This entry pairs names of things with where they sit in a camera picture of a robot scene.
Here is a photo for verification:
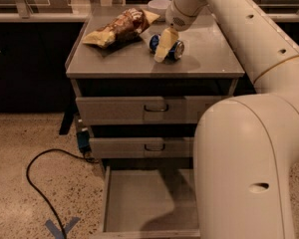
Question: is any bottom grey open drawer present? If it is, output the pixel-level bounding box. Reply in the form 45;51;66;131
91;167;200;239

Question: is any white bowl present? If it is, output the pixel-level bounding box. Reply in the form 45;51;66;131
148;0;170;22

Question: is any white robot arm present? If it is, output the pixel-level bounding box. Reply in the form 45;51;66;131
165;0;299;239

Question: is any blue tape cross mark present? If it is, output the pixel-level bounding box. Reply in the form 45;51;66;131
44;216;82;239

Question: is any dark counter with ledge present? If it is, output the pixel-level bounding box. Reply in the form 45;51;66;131
0;3;299;114

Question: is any brown yellow chip bag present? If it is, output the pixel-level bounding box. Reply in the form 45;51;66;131
83;8;159;49

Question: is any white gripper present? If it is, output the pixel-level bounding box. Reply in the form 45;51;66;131
154;0;207;63

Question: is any black cable left floor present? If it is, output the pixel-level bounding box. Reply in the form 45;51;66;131
25;148;100;239

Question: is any grey drawer cabinet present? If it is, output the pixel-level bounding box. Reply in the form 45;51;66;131
67;12;244;239

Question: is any middle grey drawer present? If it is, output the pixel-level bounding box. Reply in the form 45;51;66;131
90;137;193;158

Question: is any blue pepsi can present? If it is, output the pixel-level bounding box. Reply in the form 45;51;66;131
149;34;185;61

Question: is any blue power box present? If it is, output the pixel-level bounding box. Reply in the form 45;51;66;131
77;130;91;153

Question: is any top grey drawer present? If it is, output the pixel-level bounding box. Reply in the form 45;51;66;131
76;96;222;125

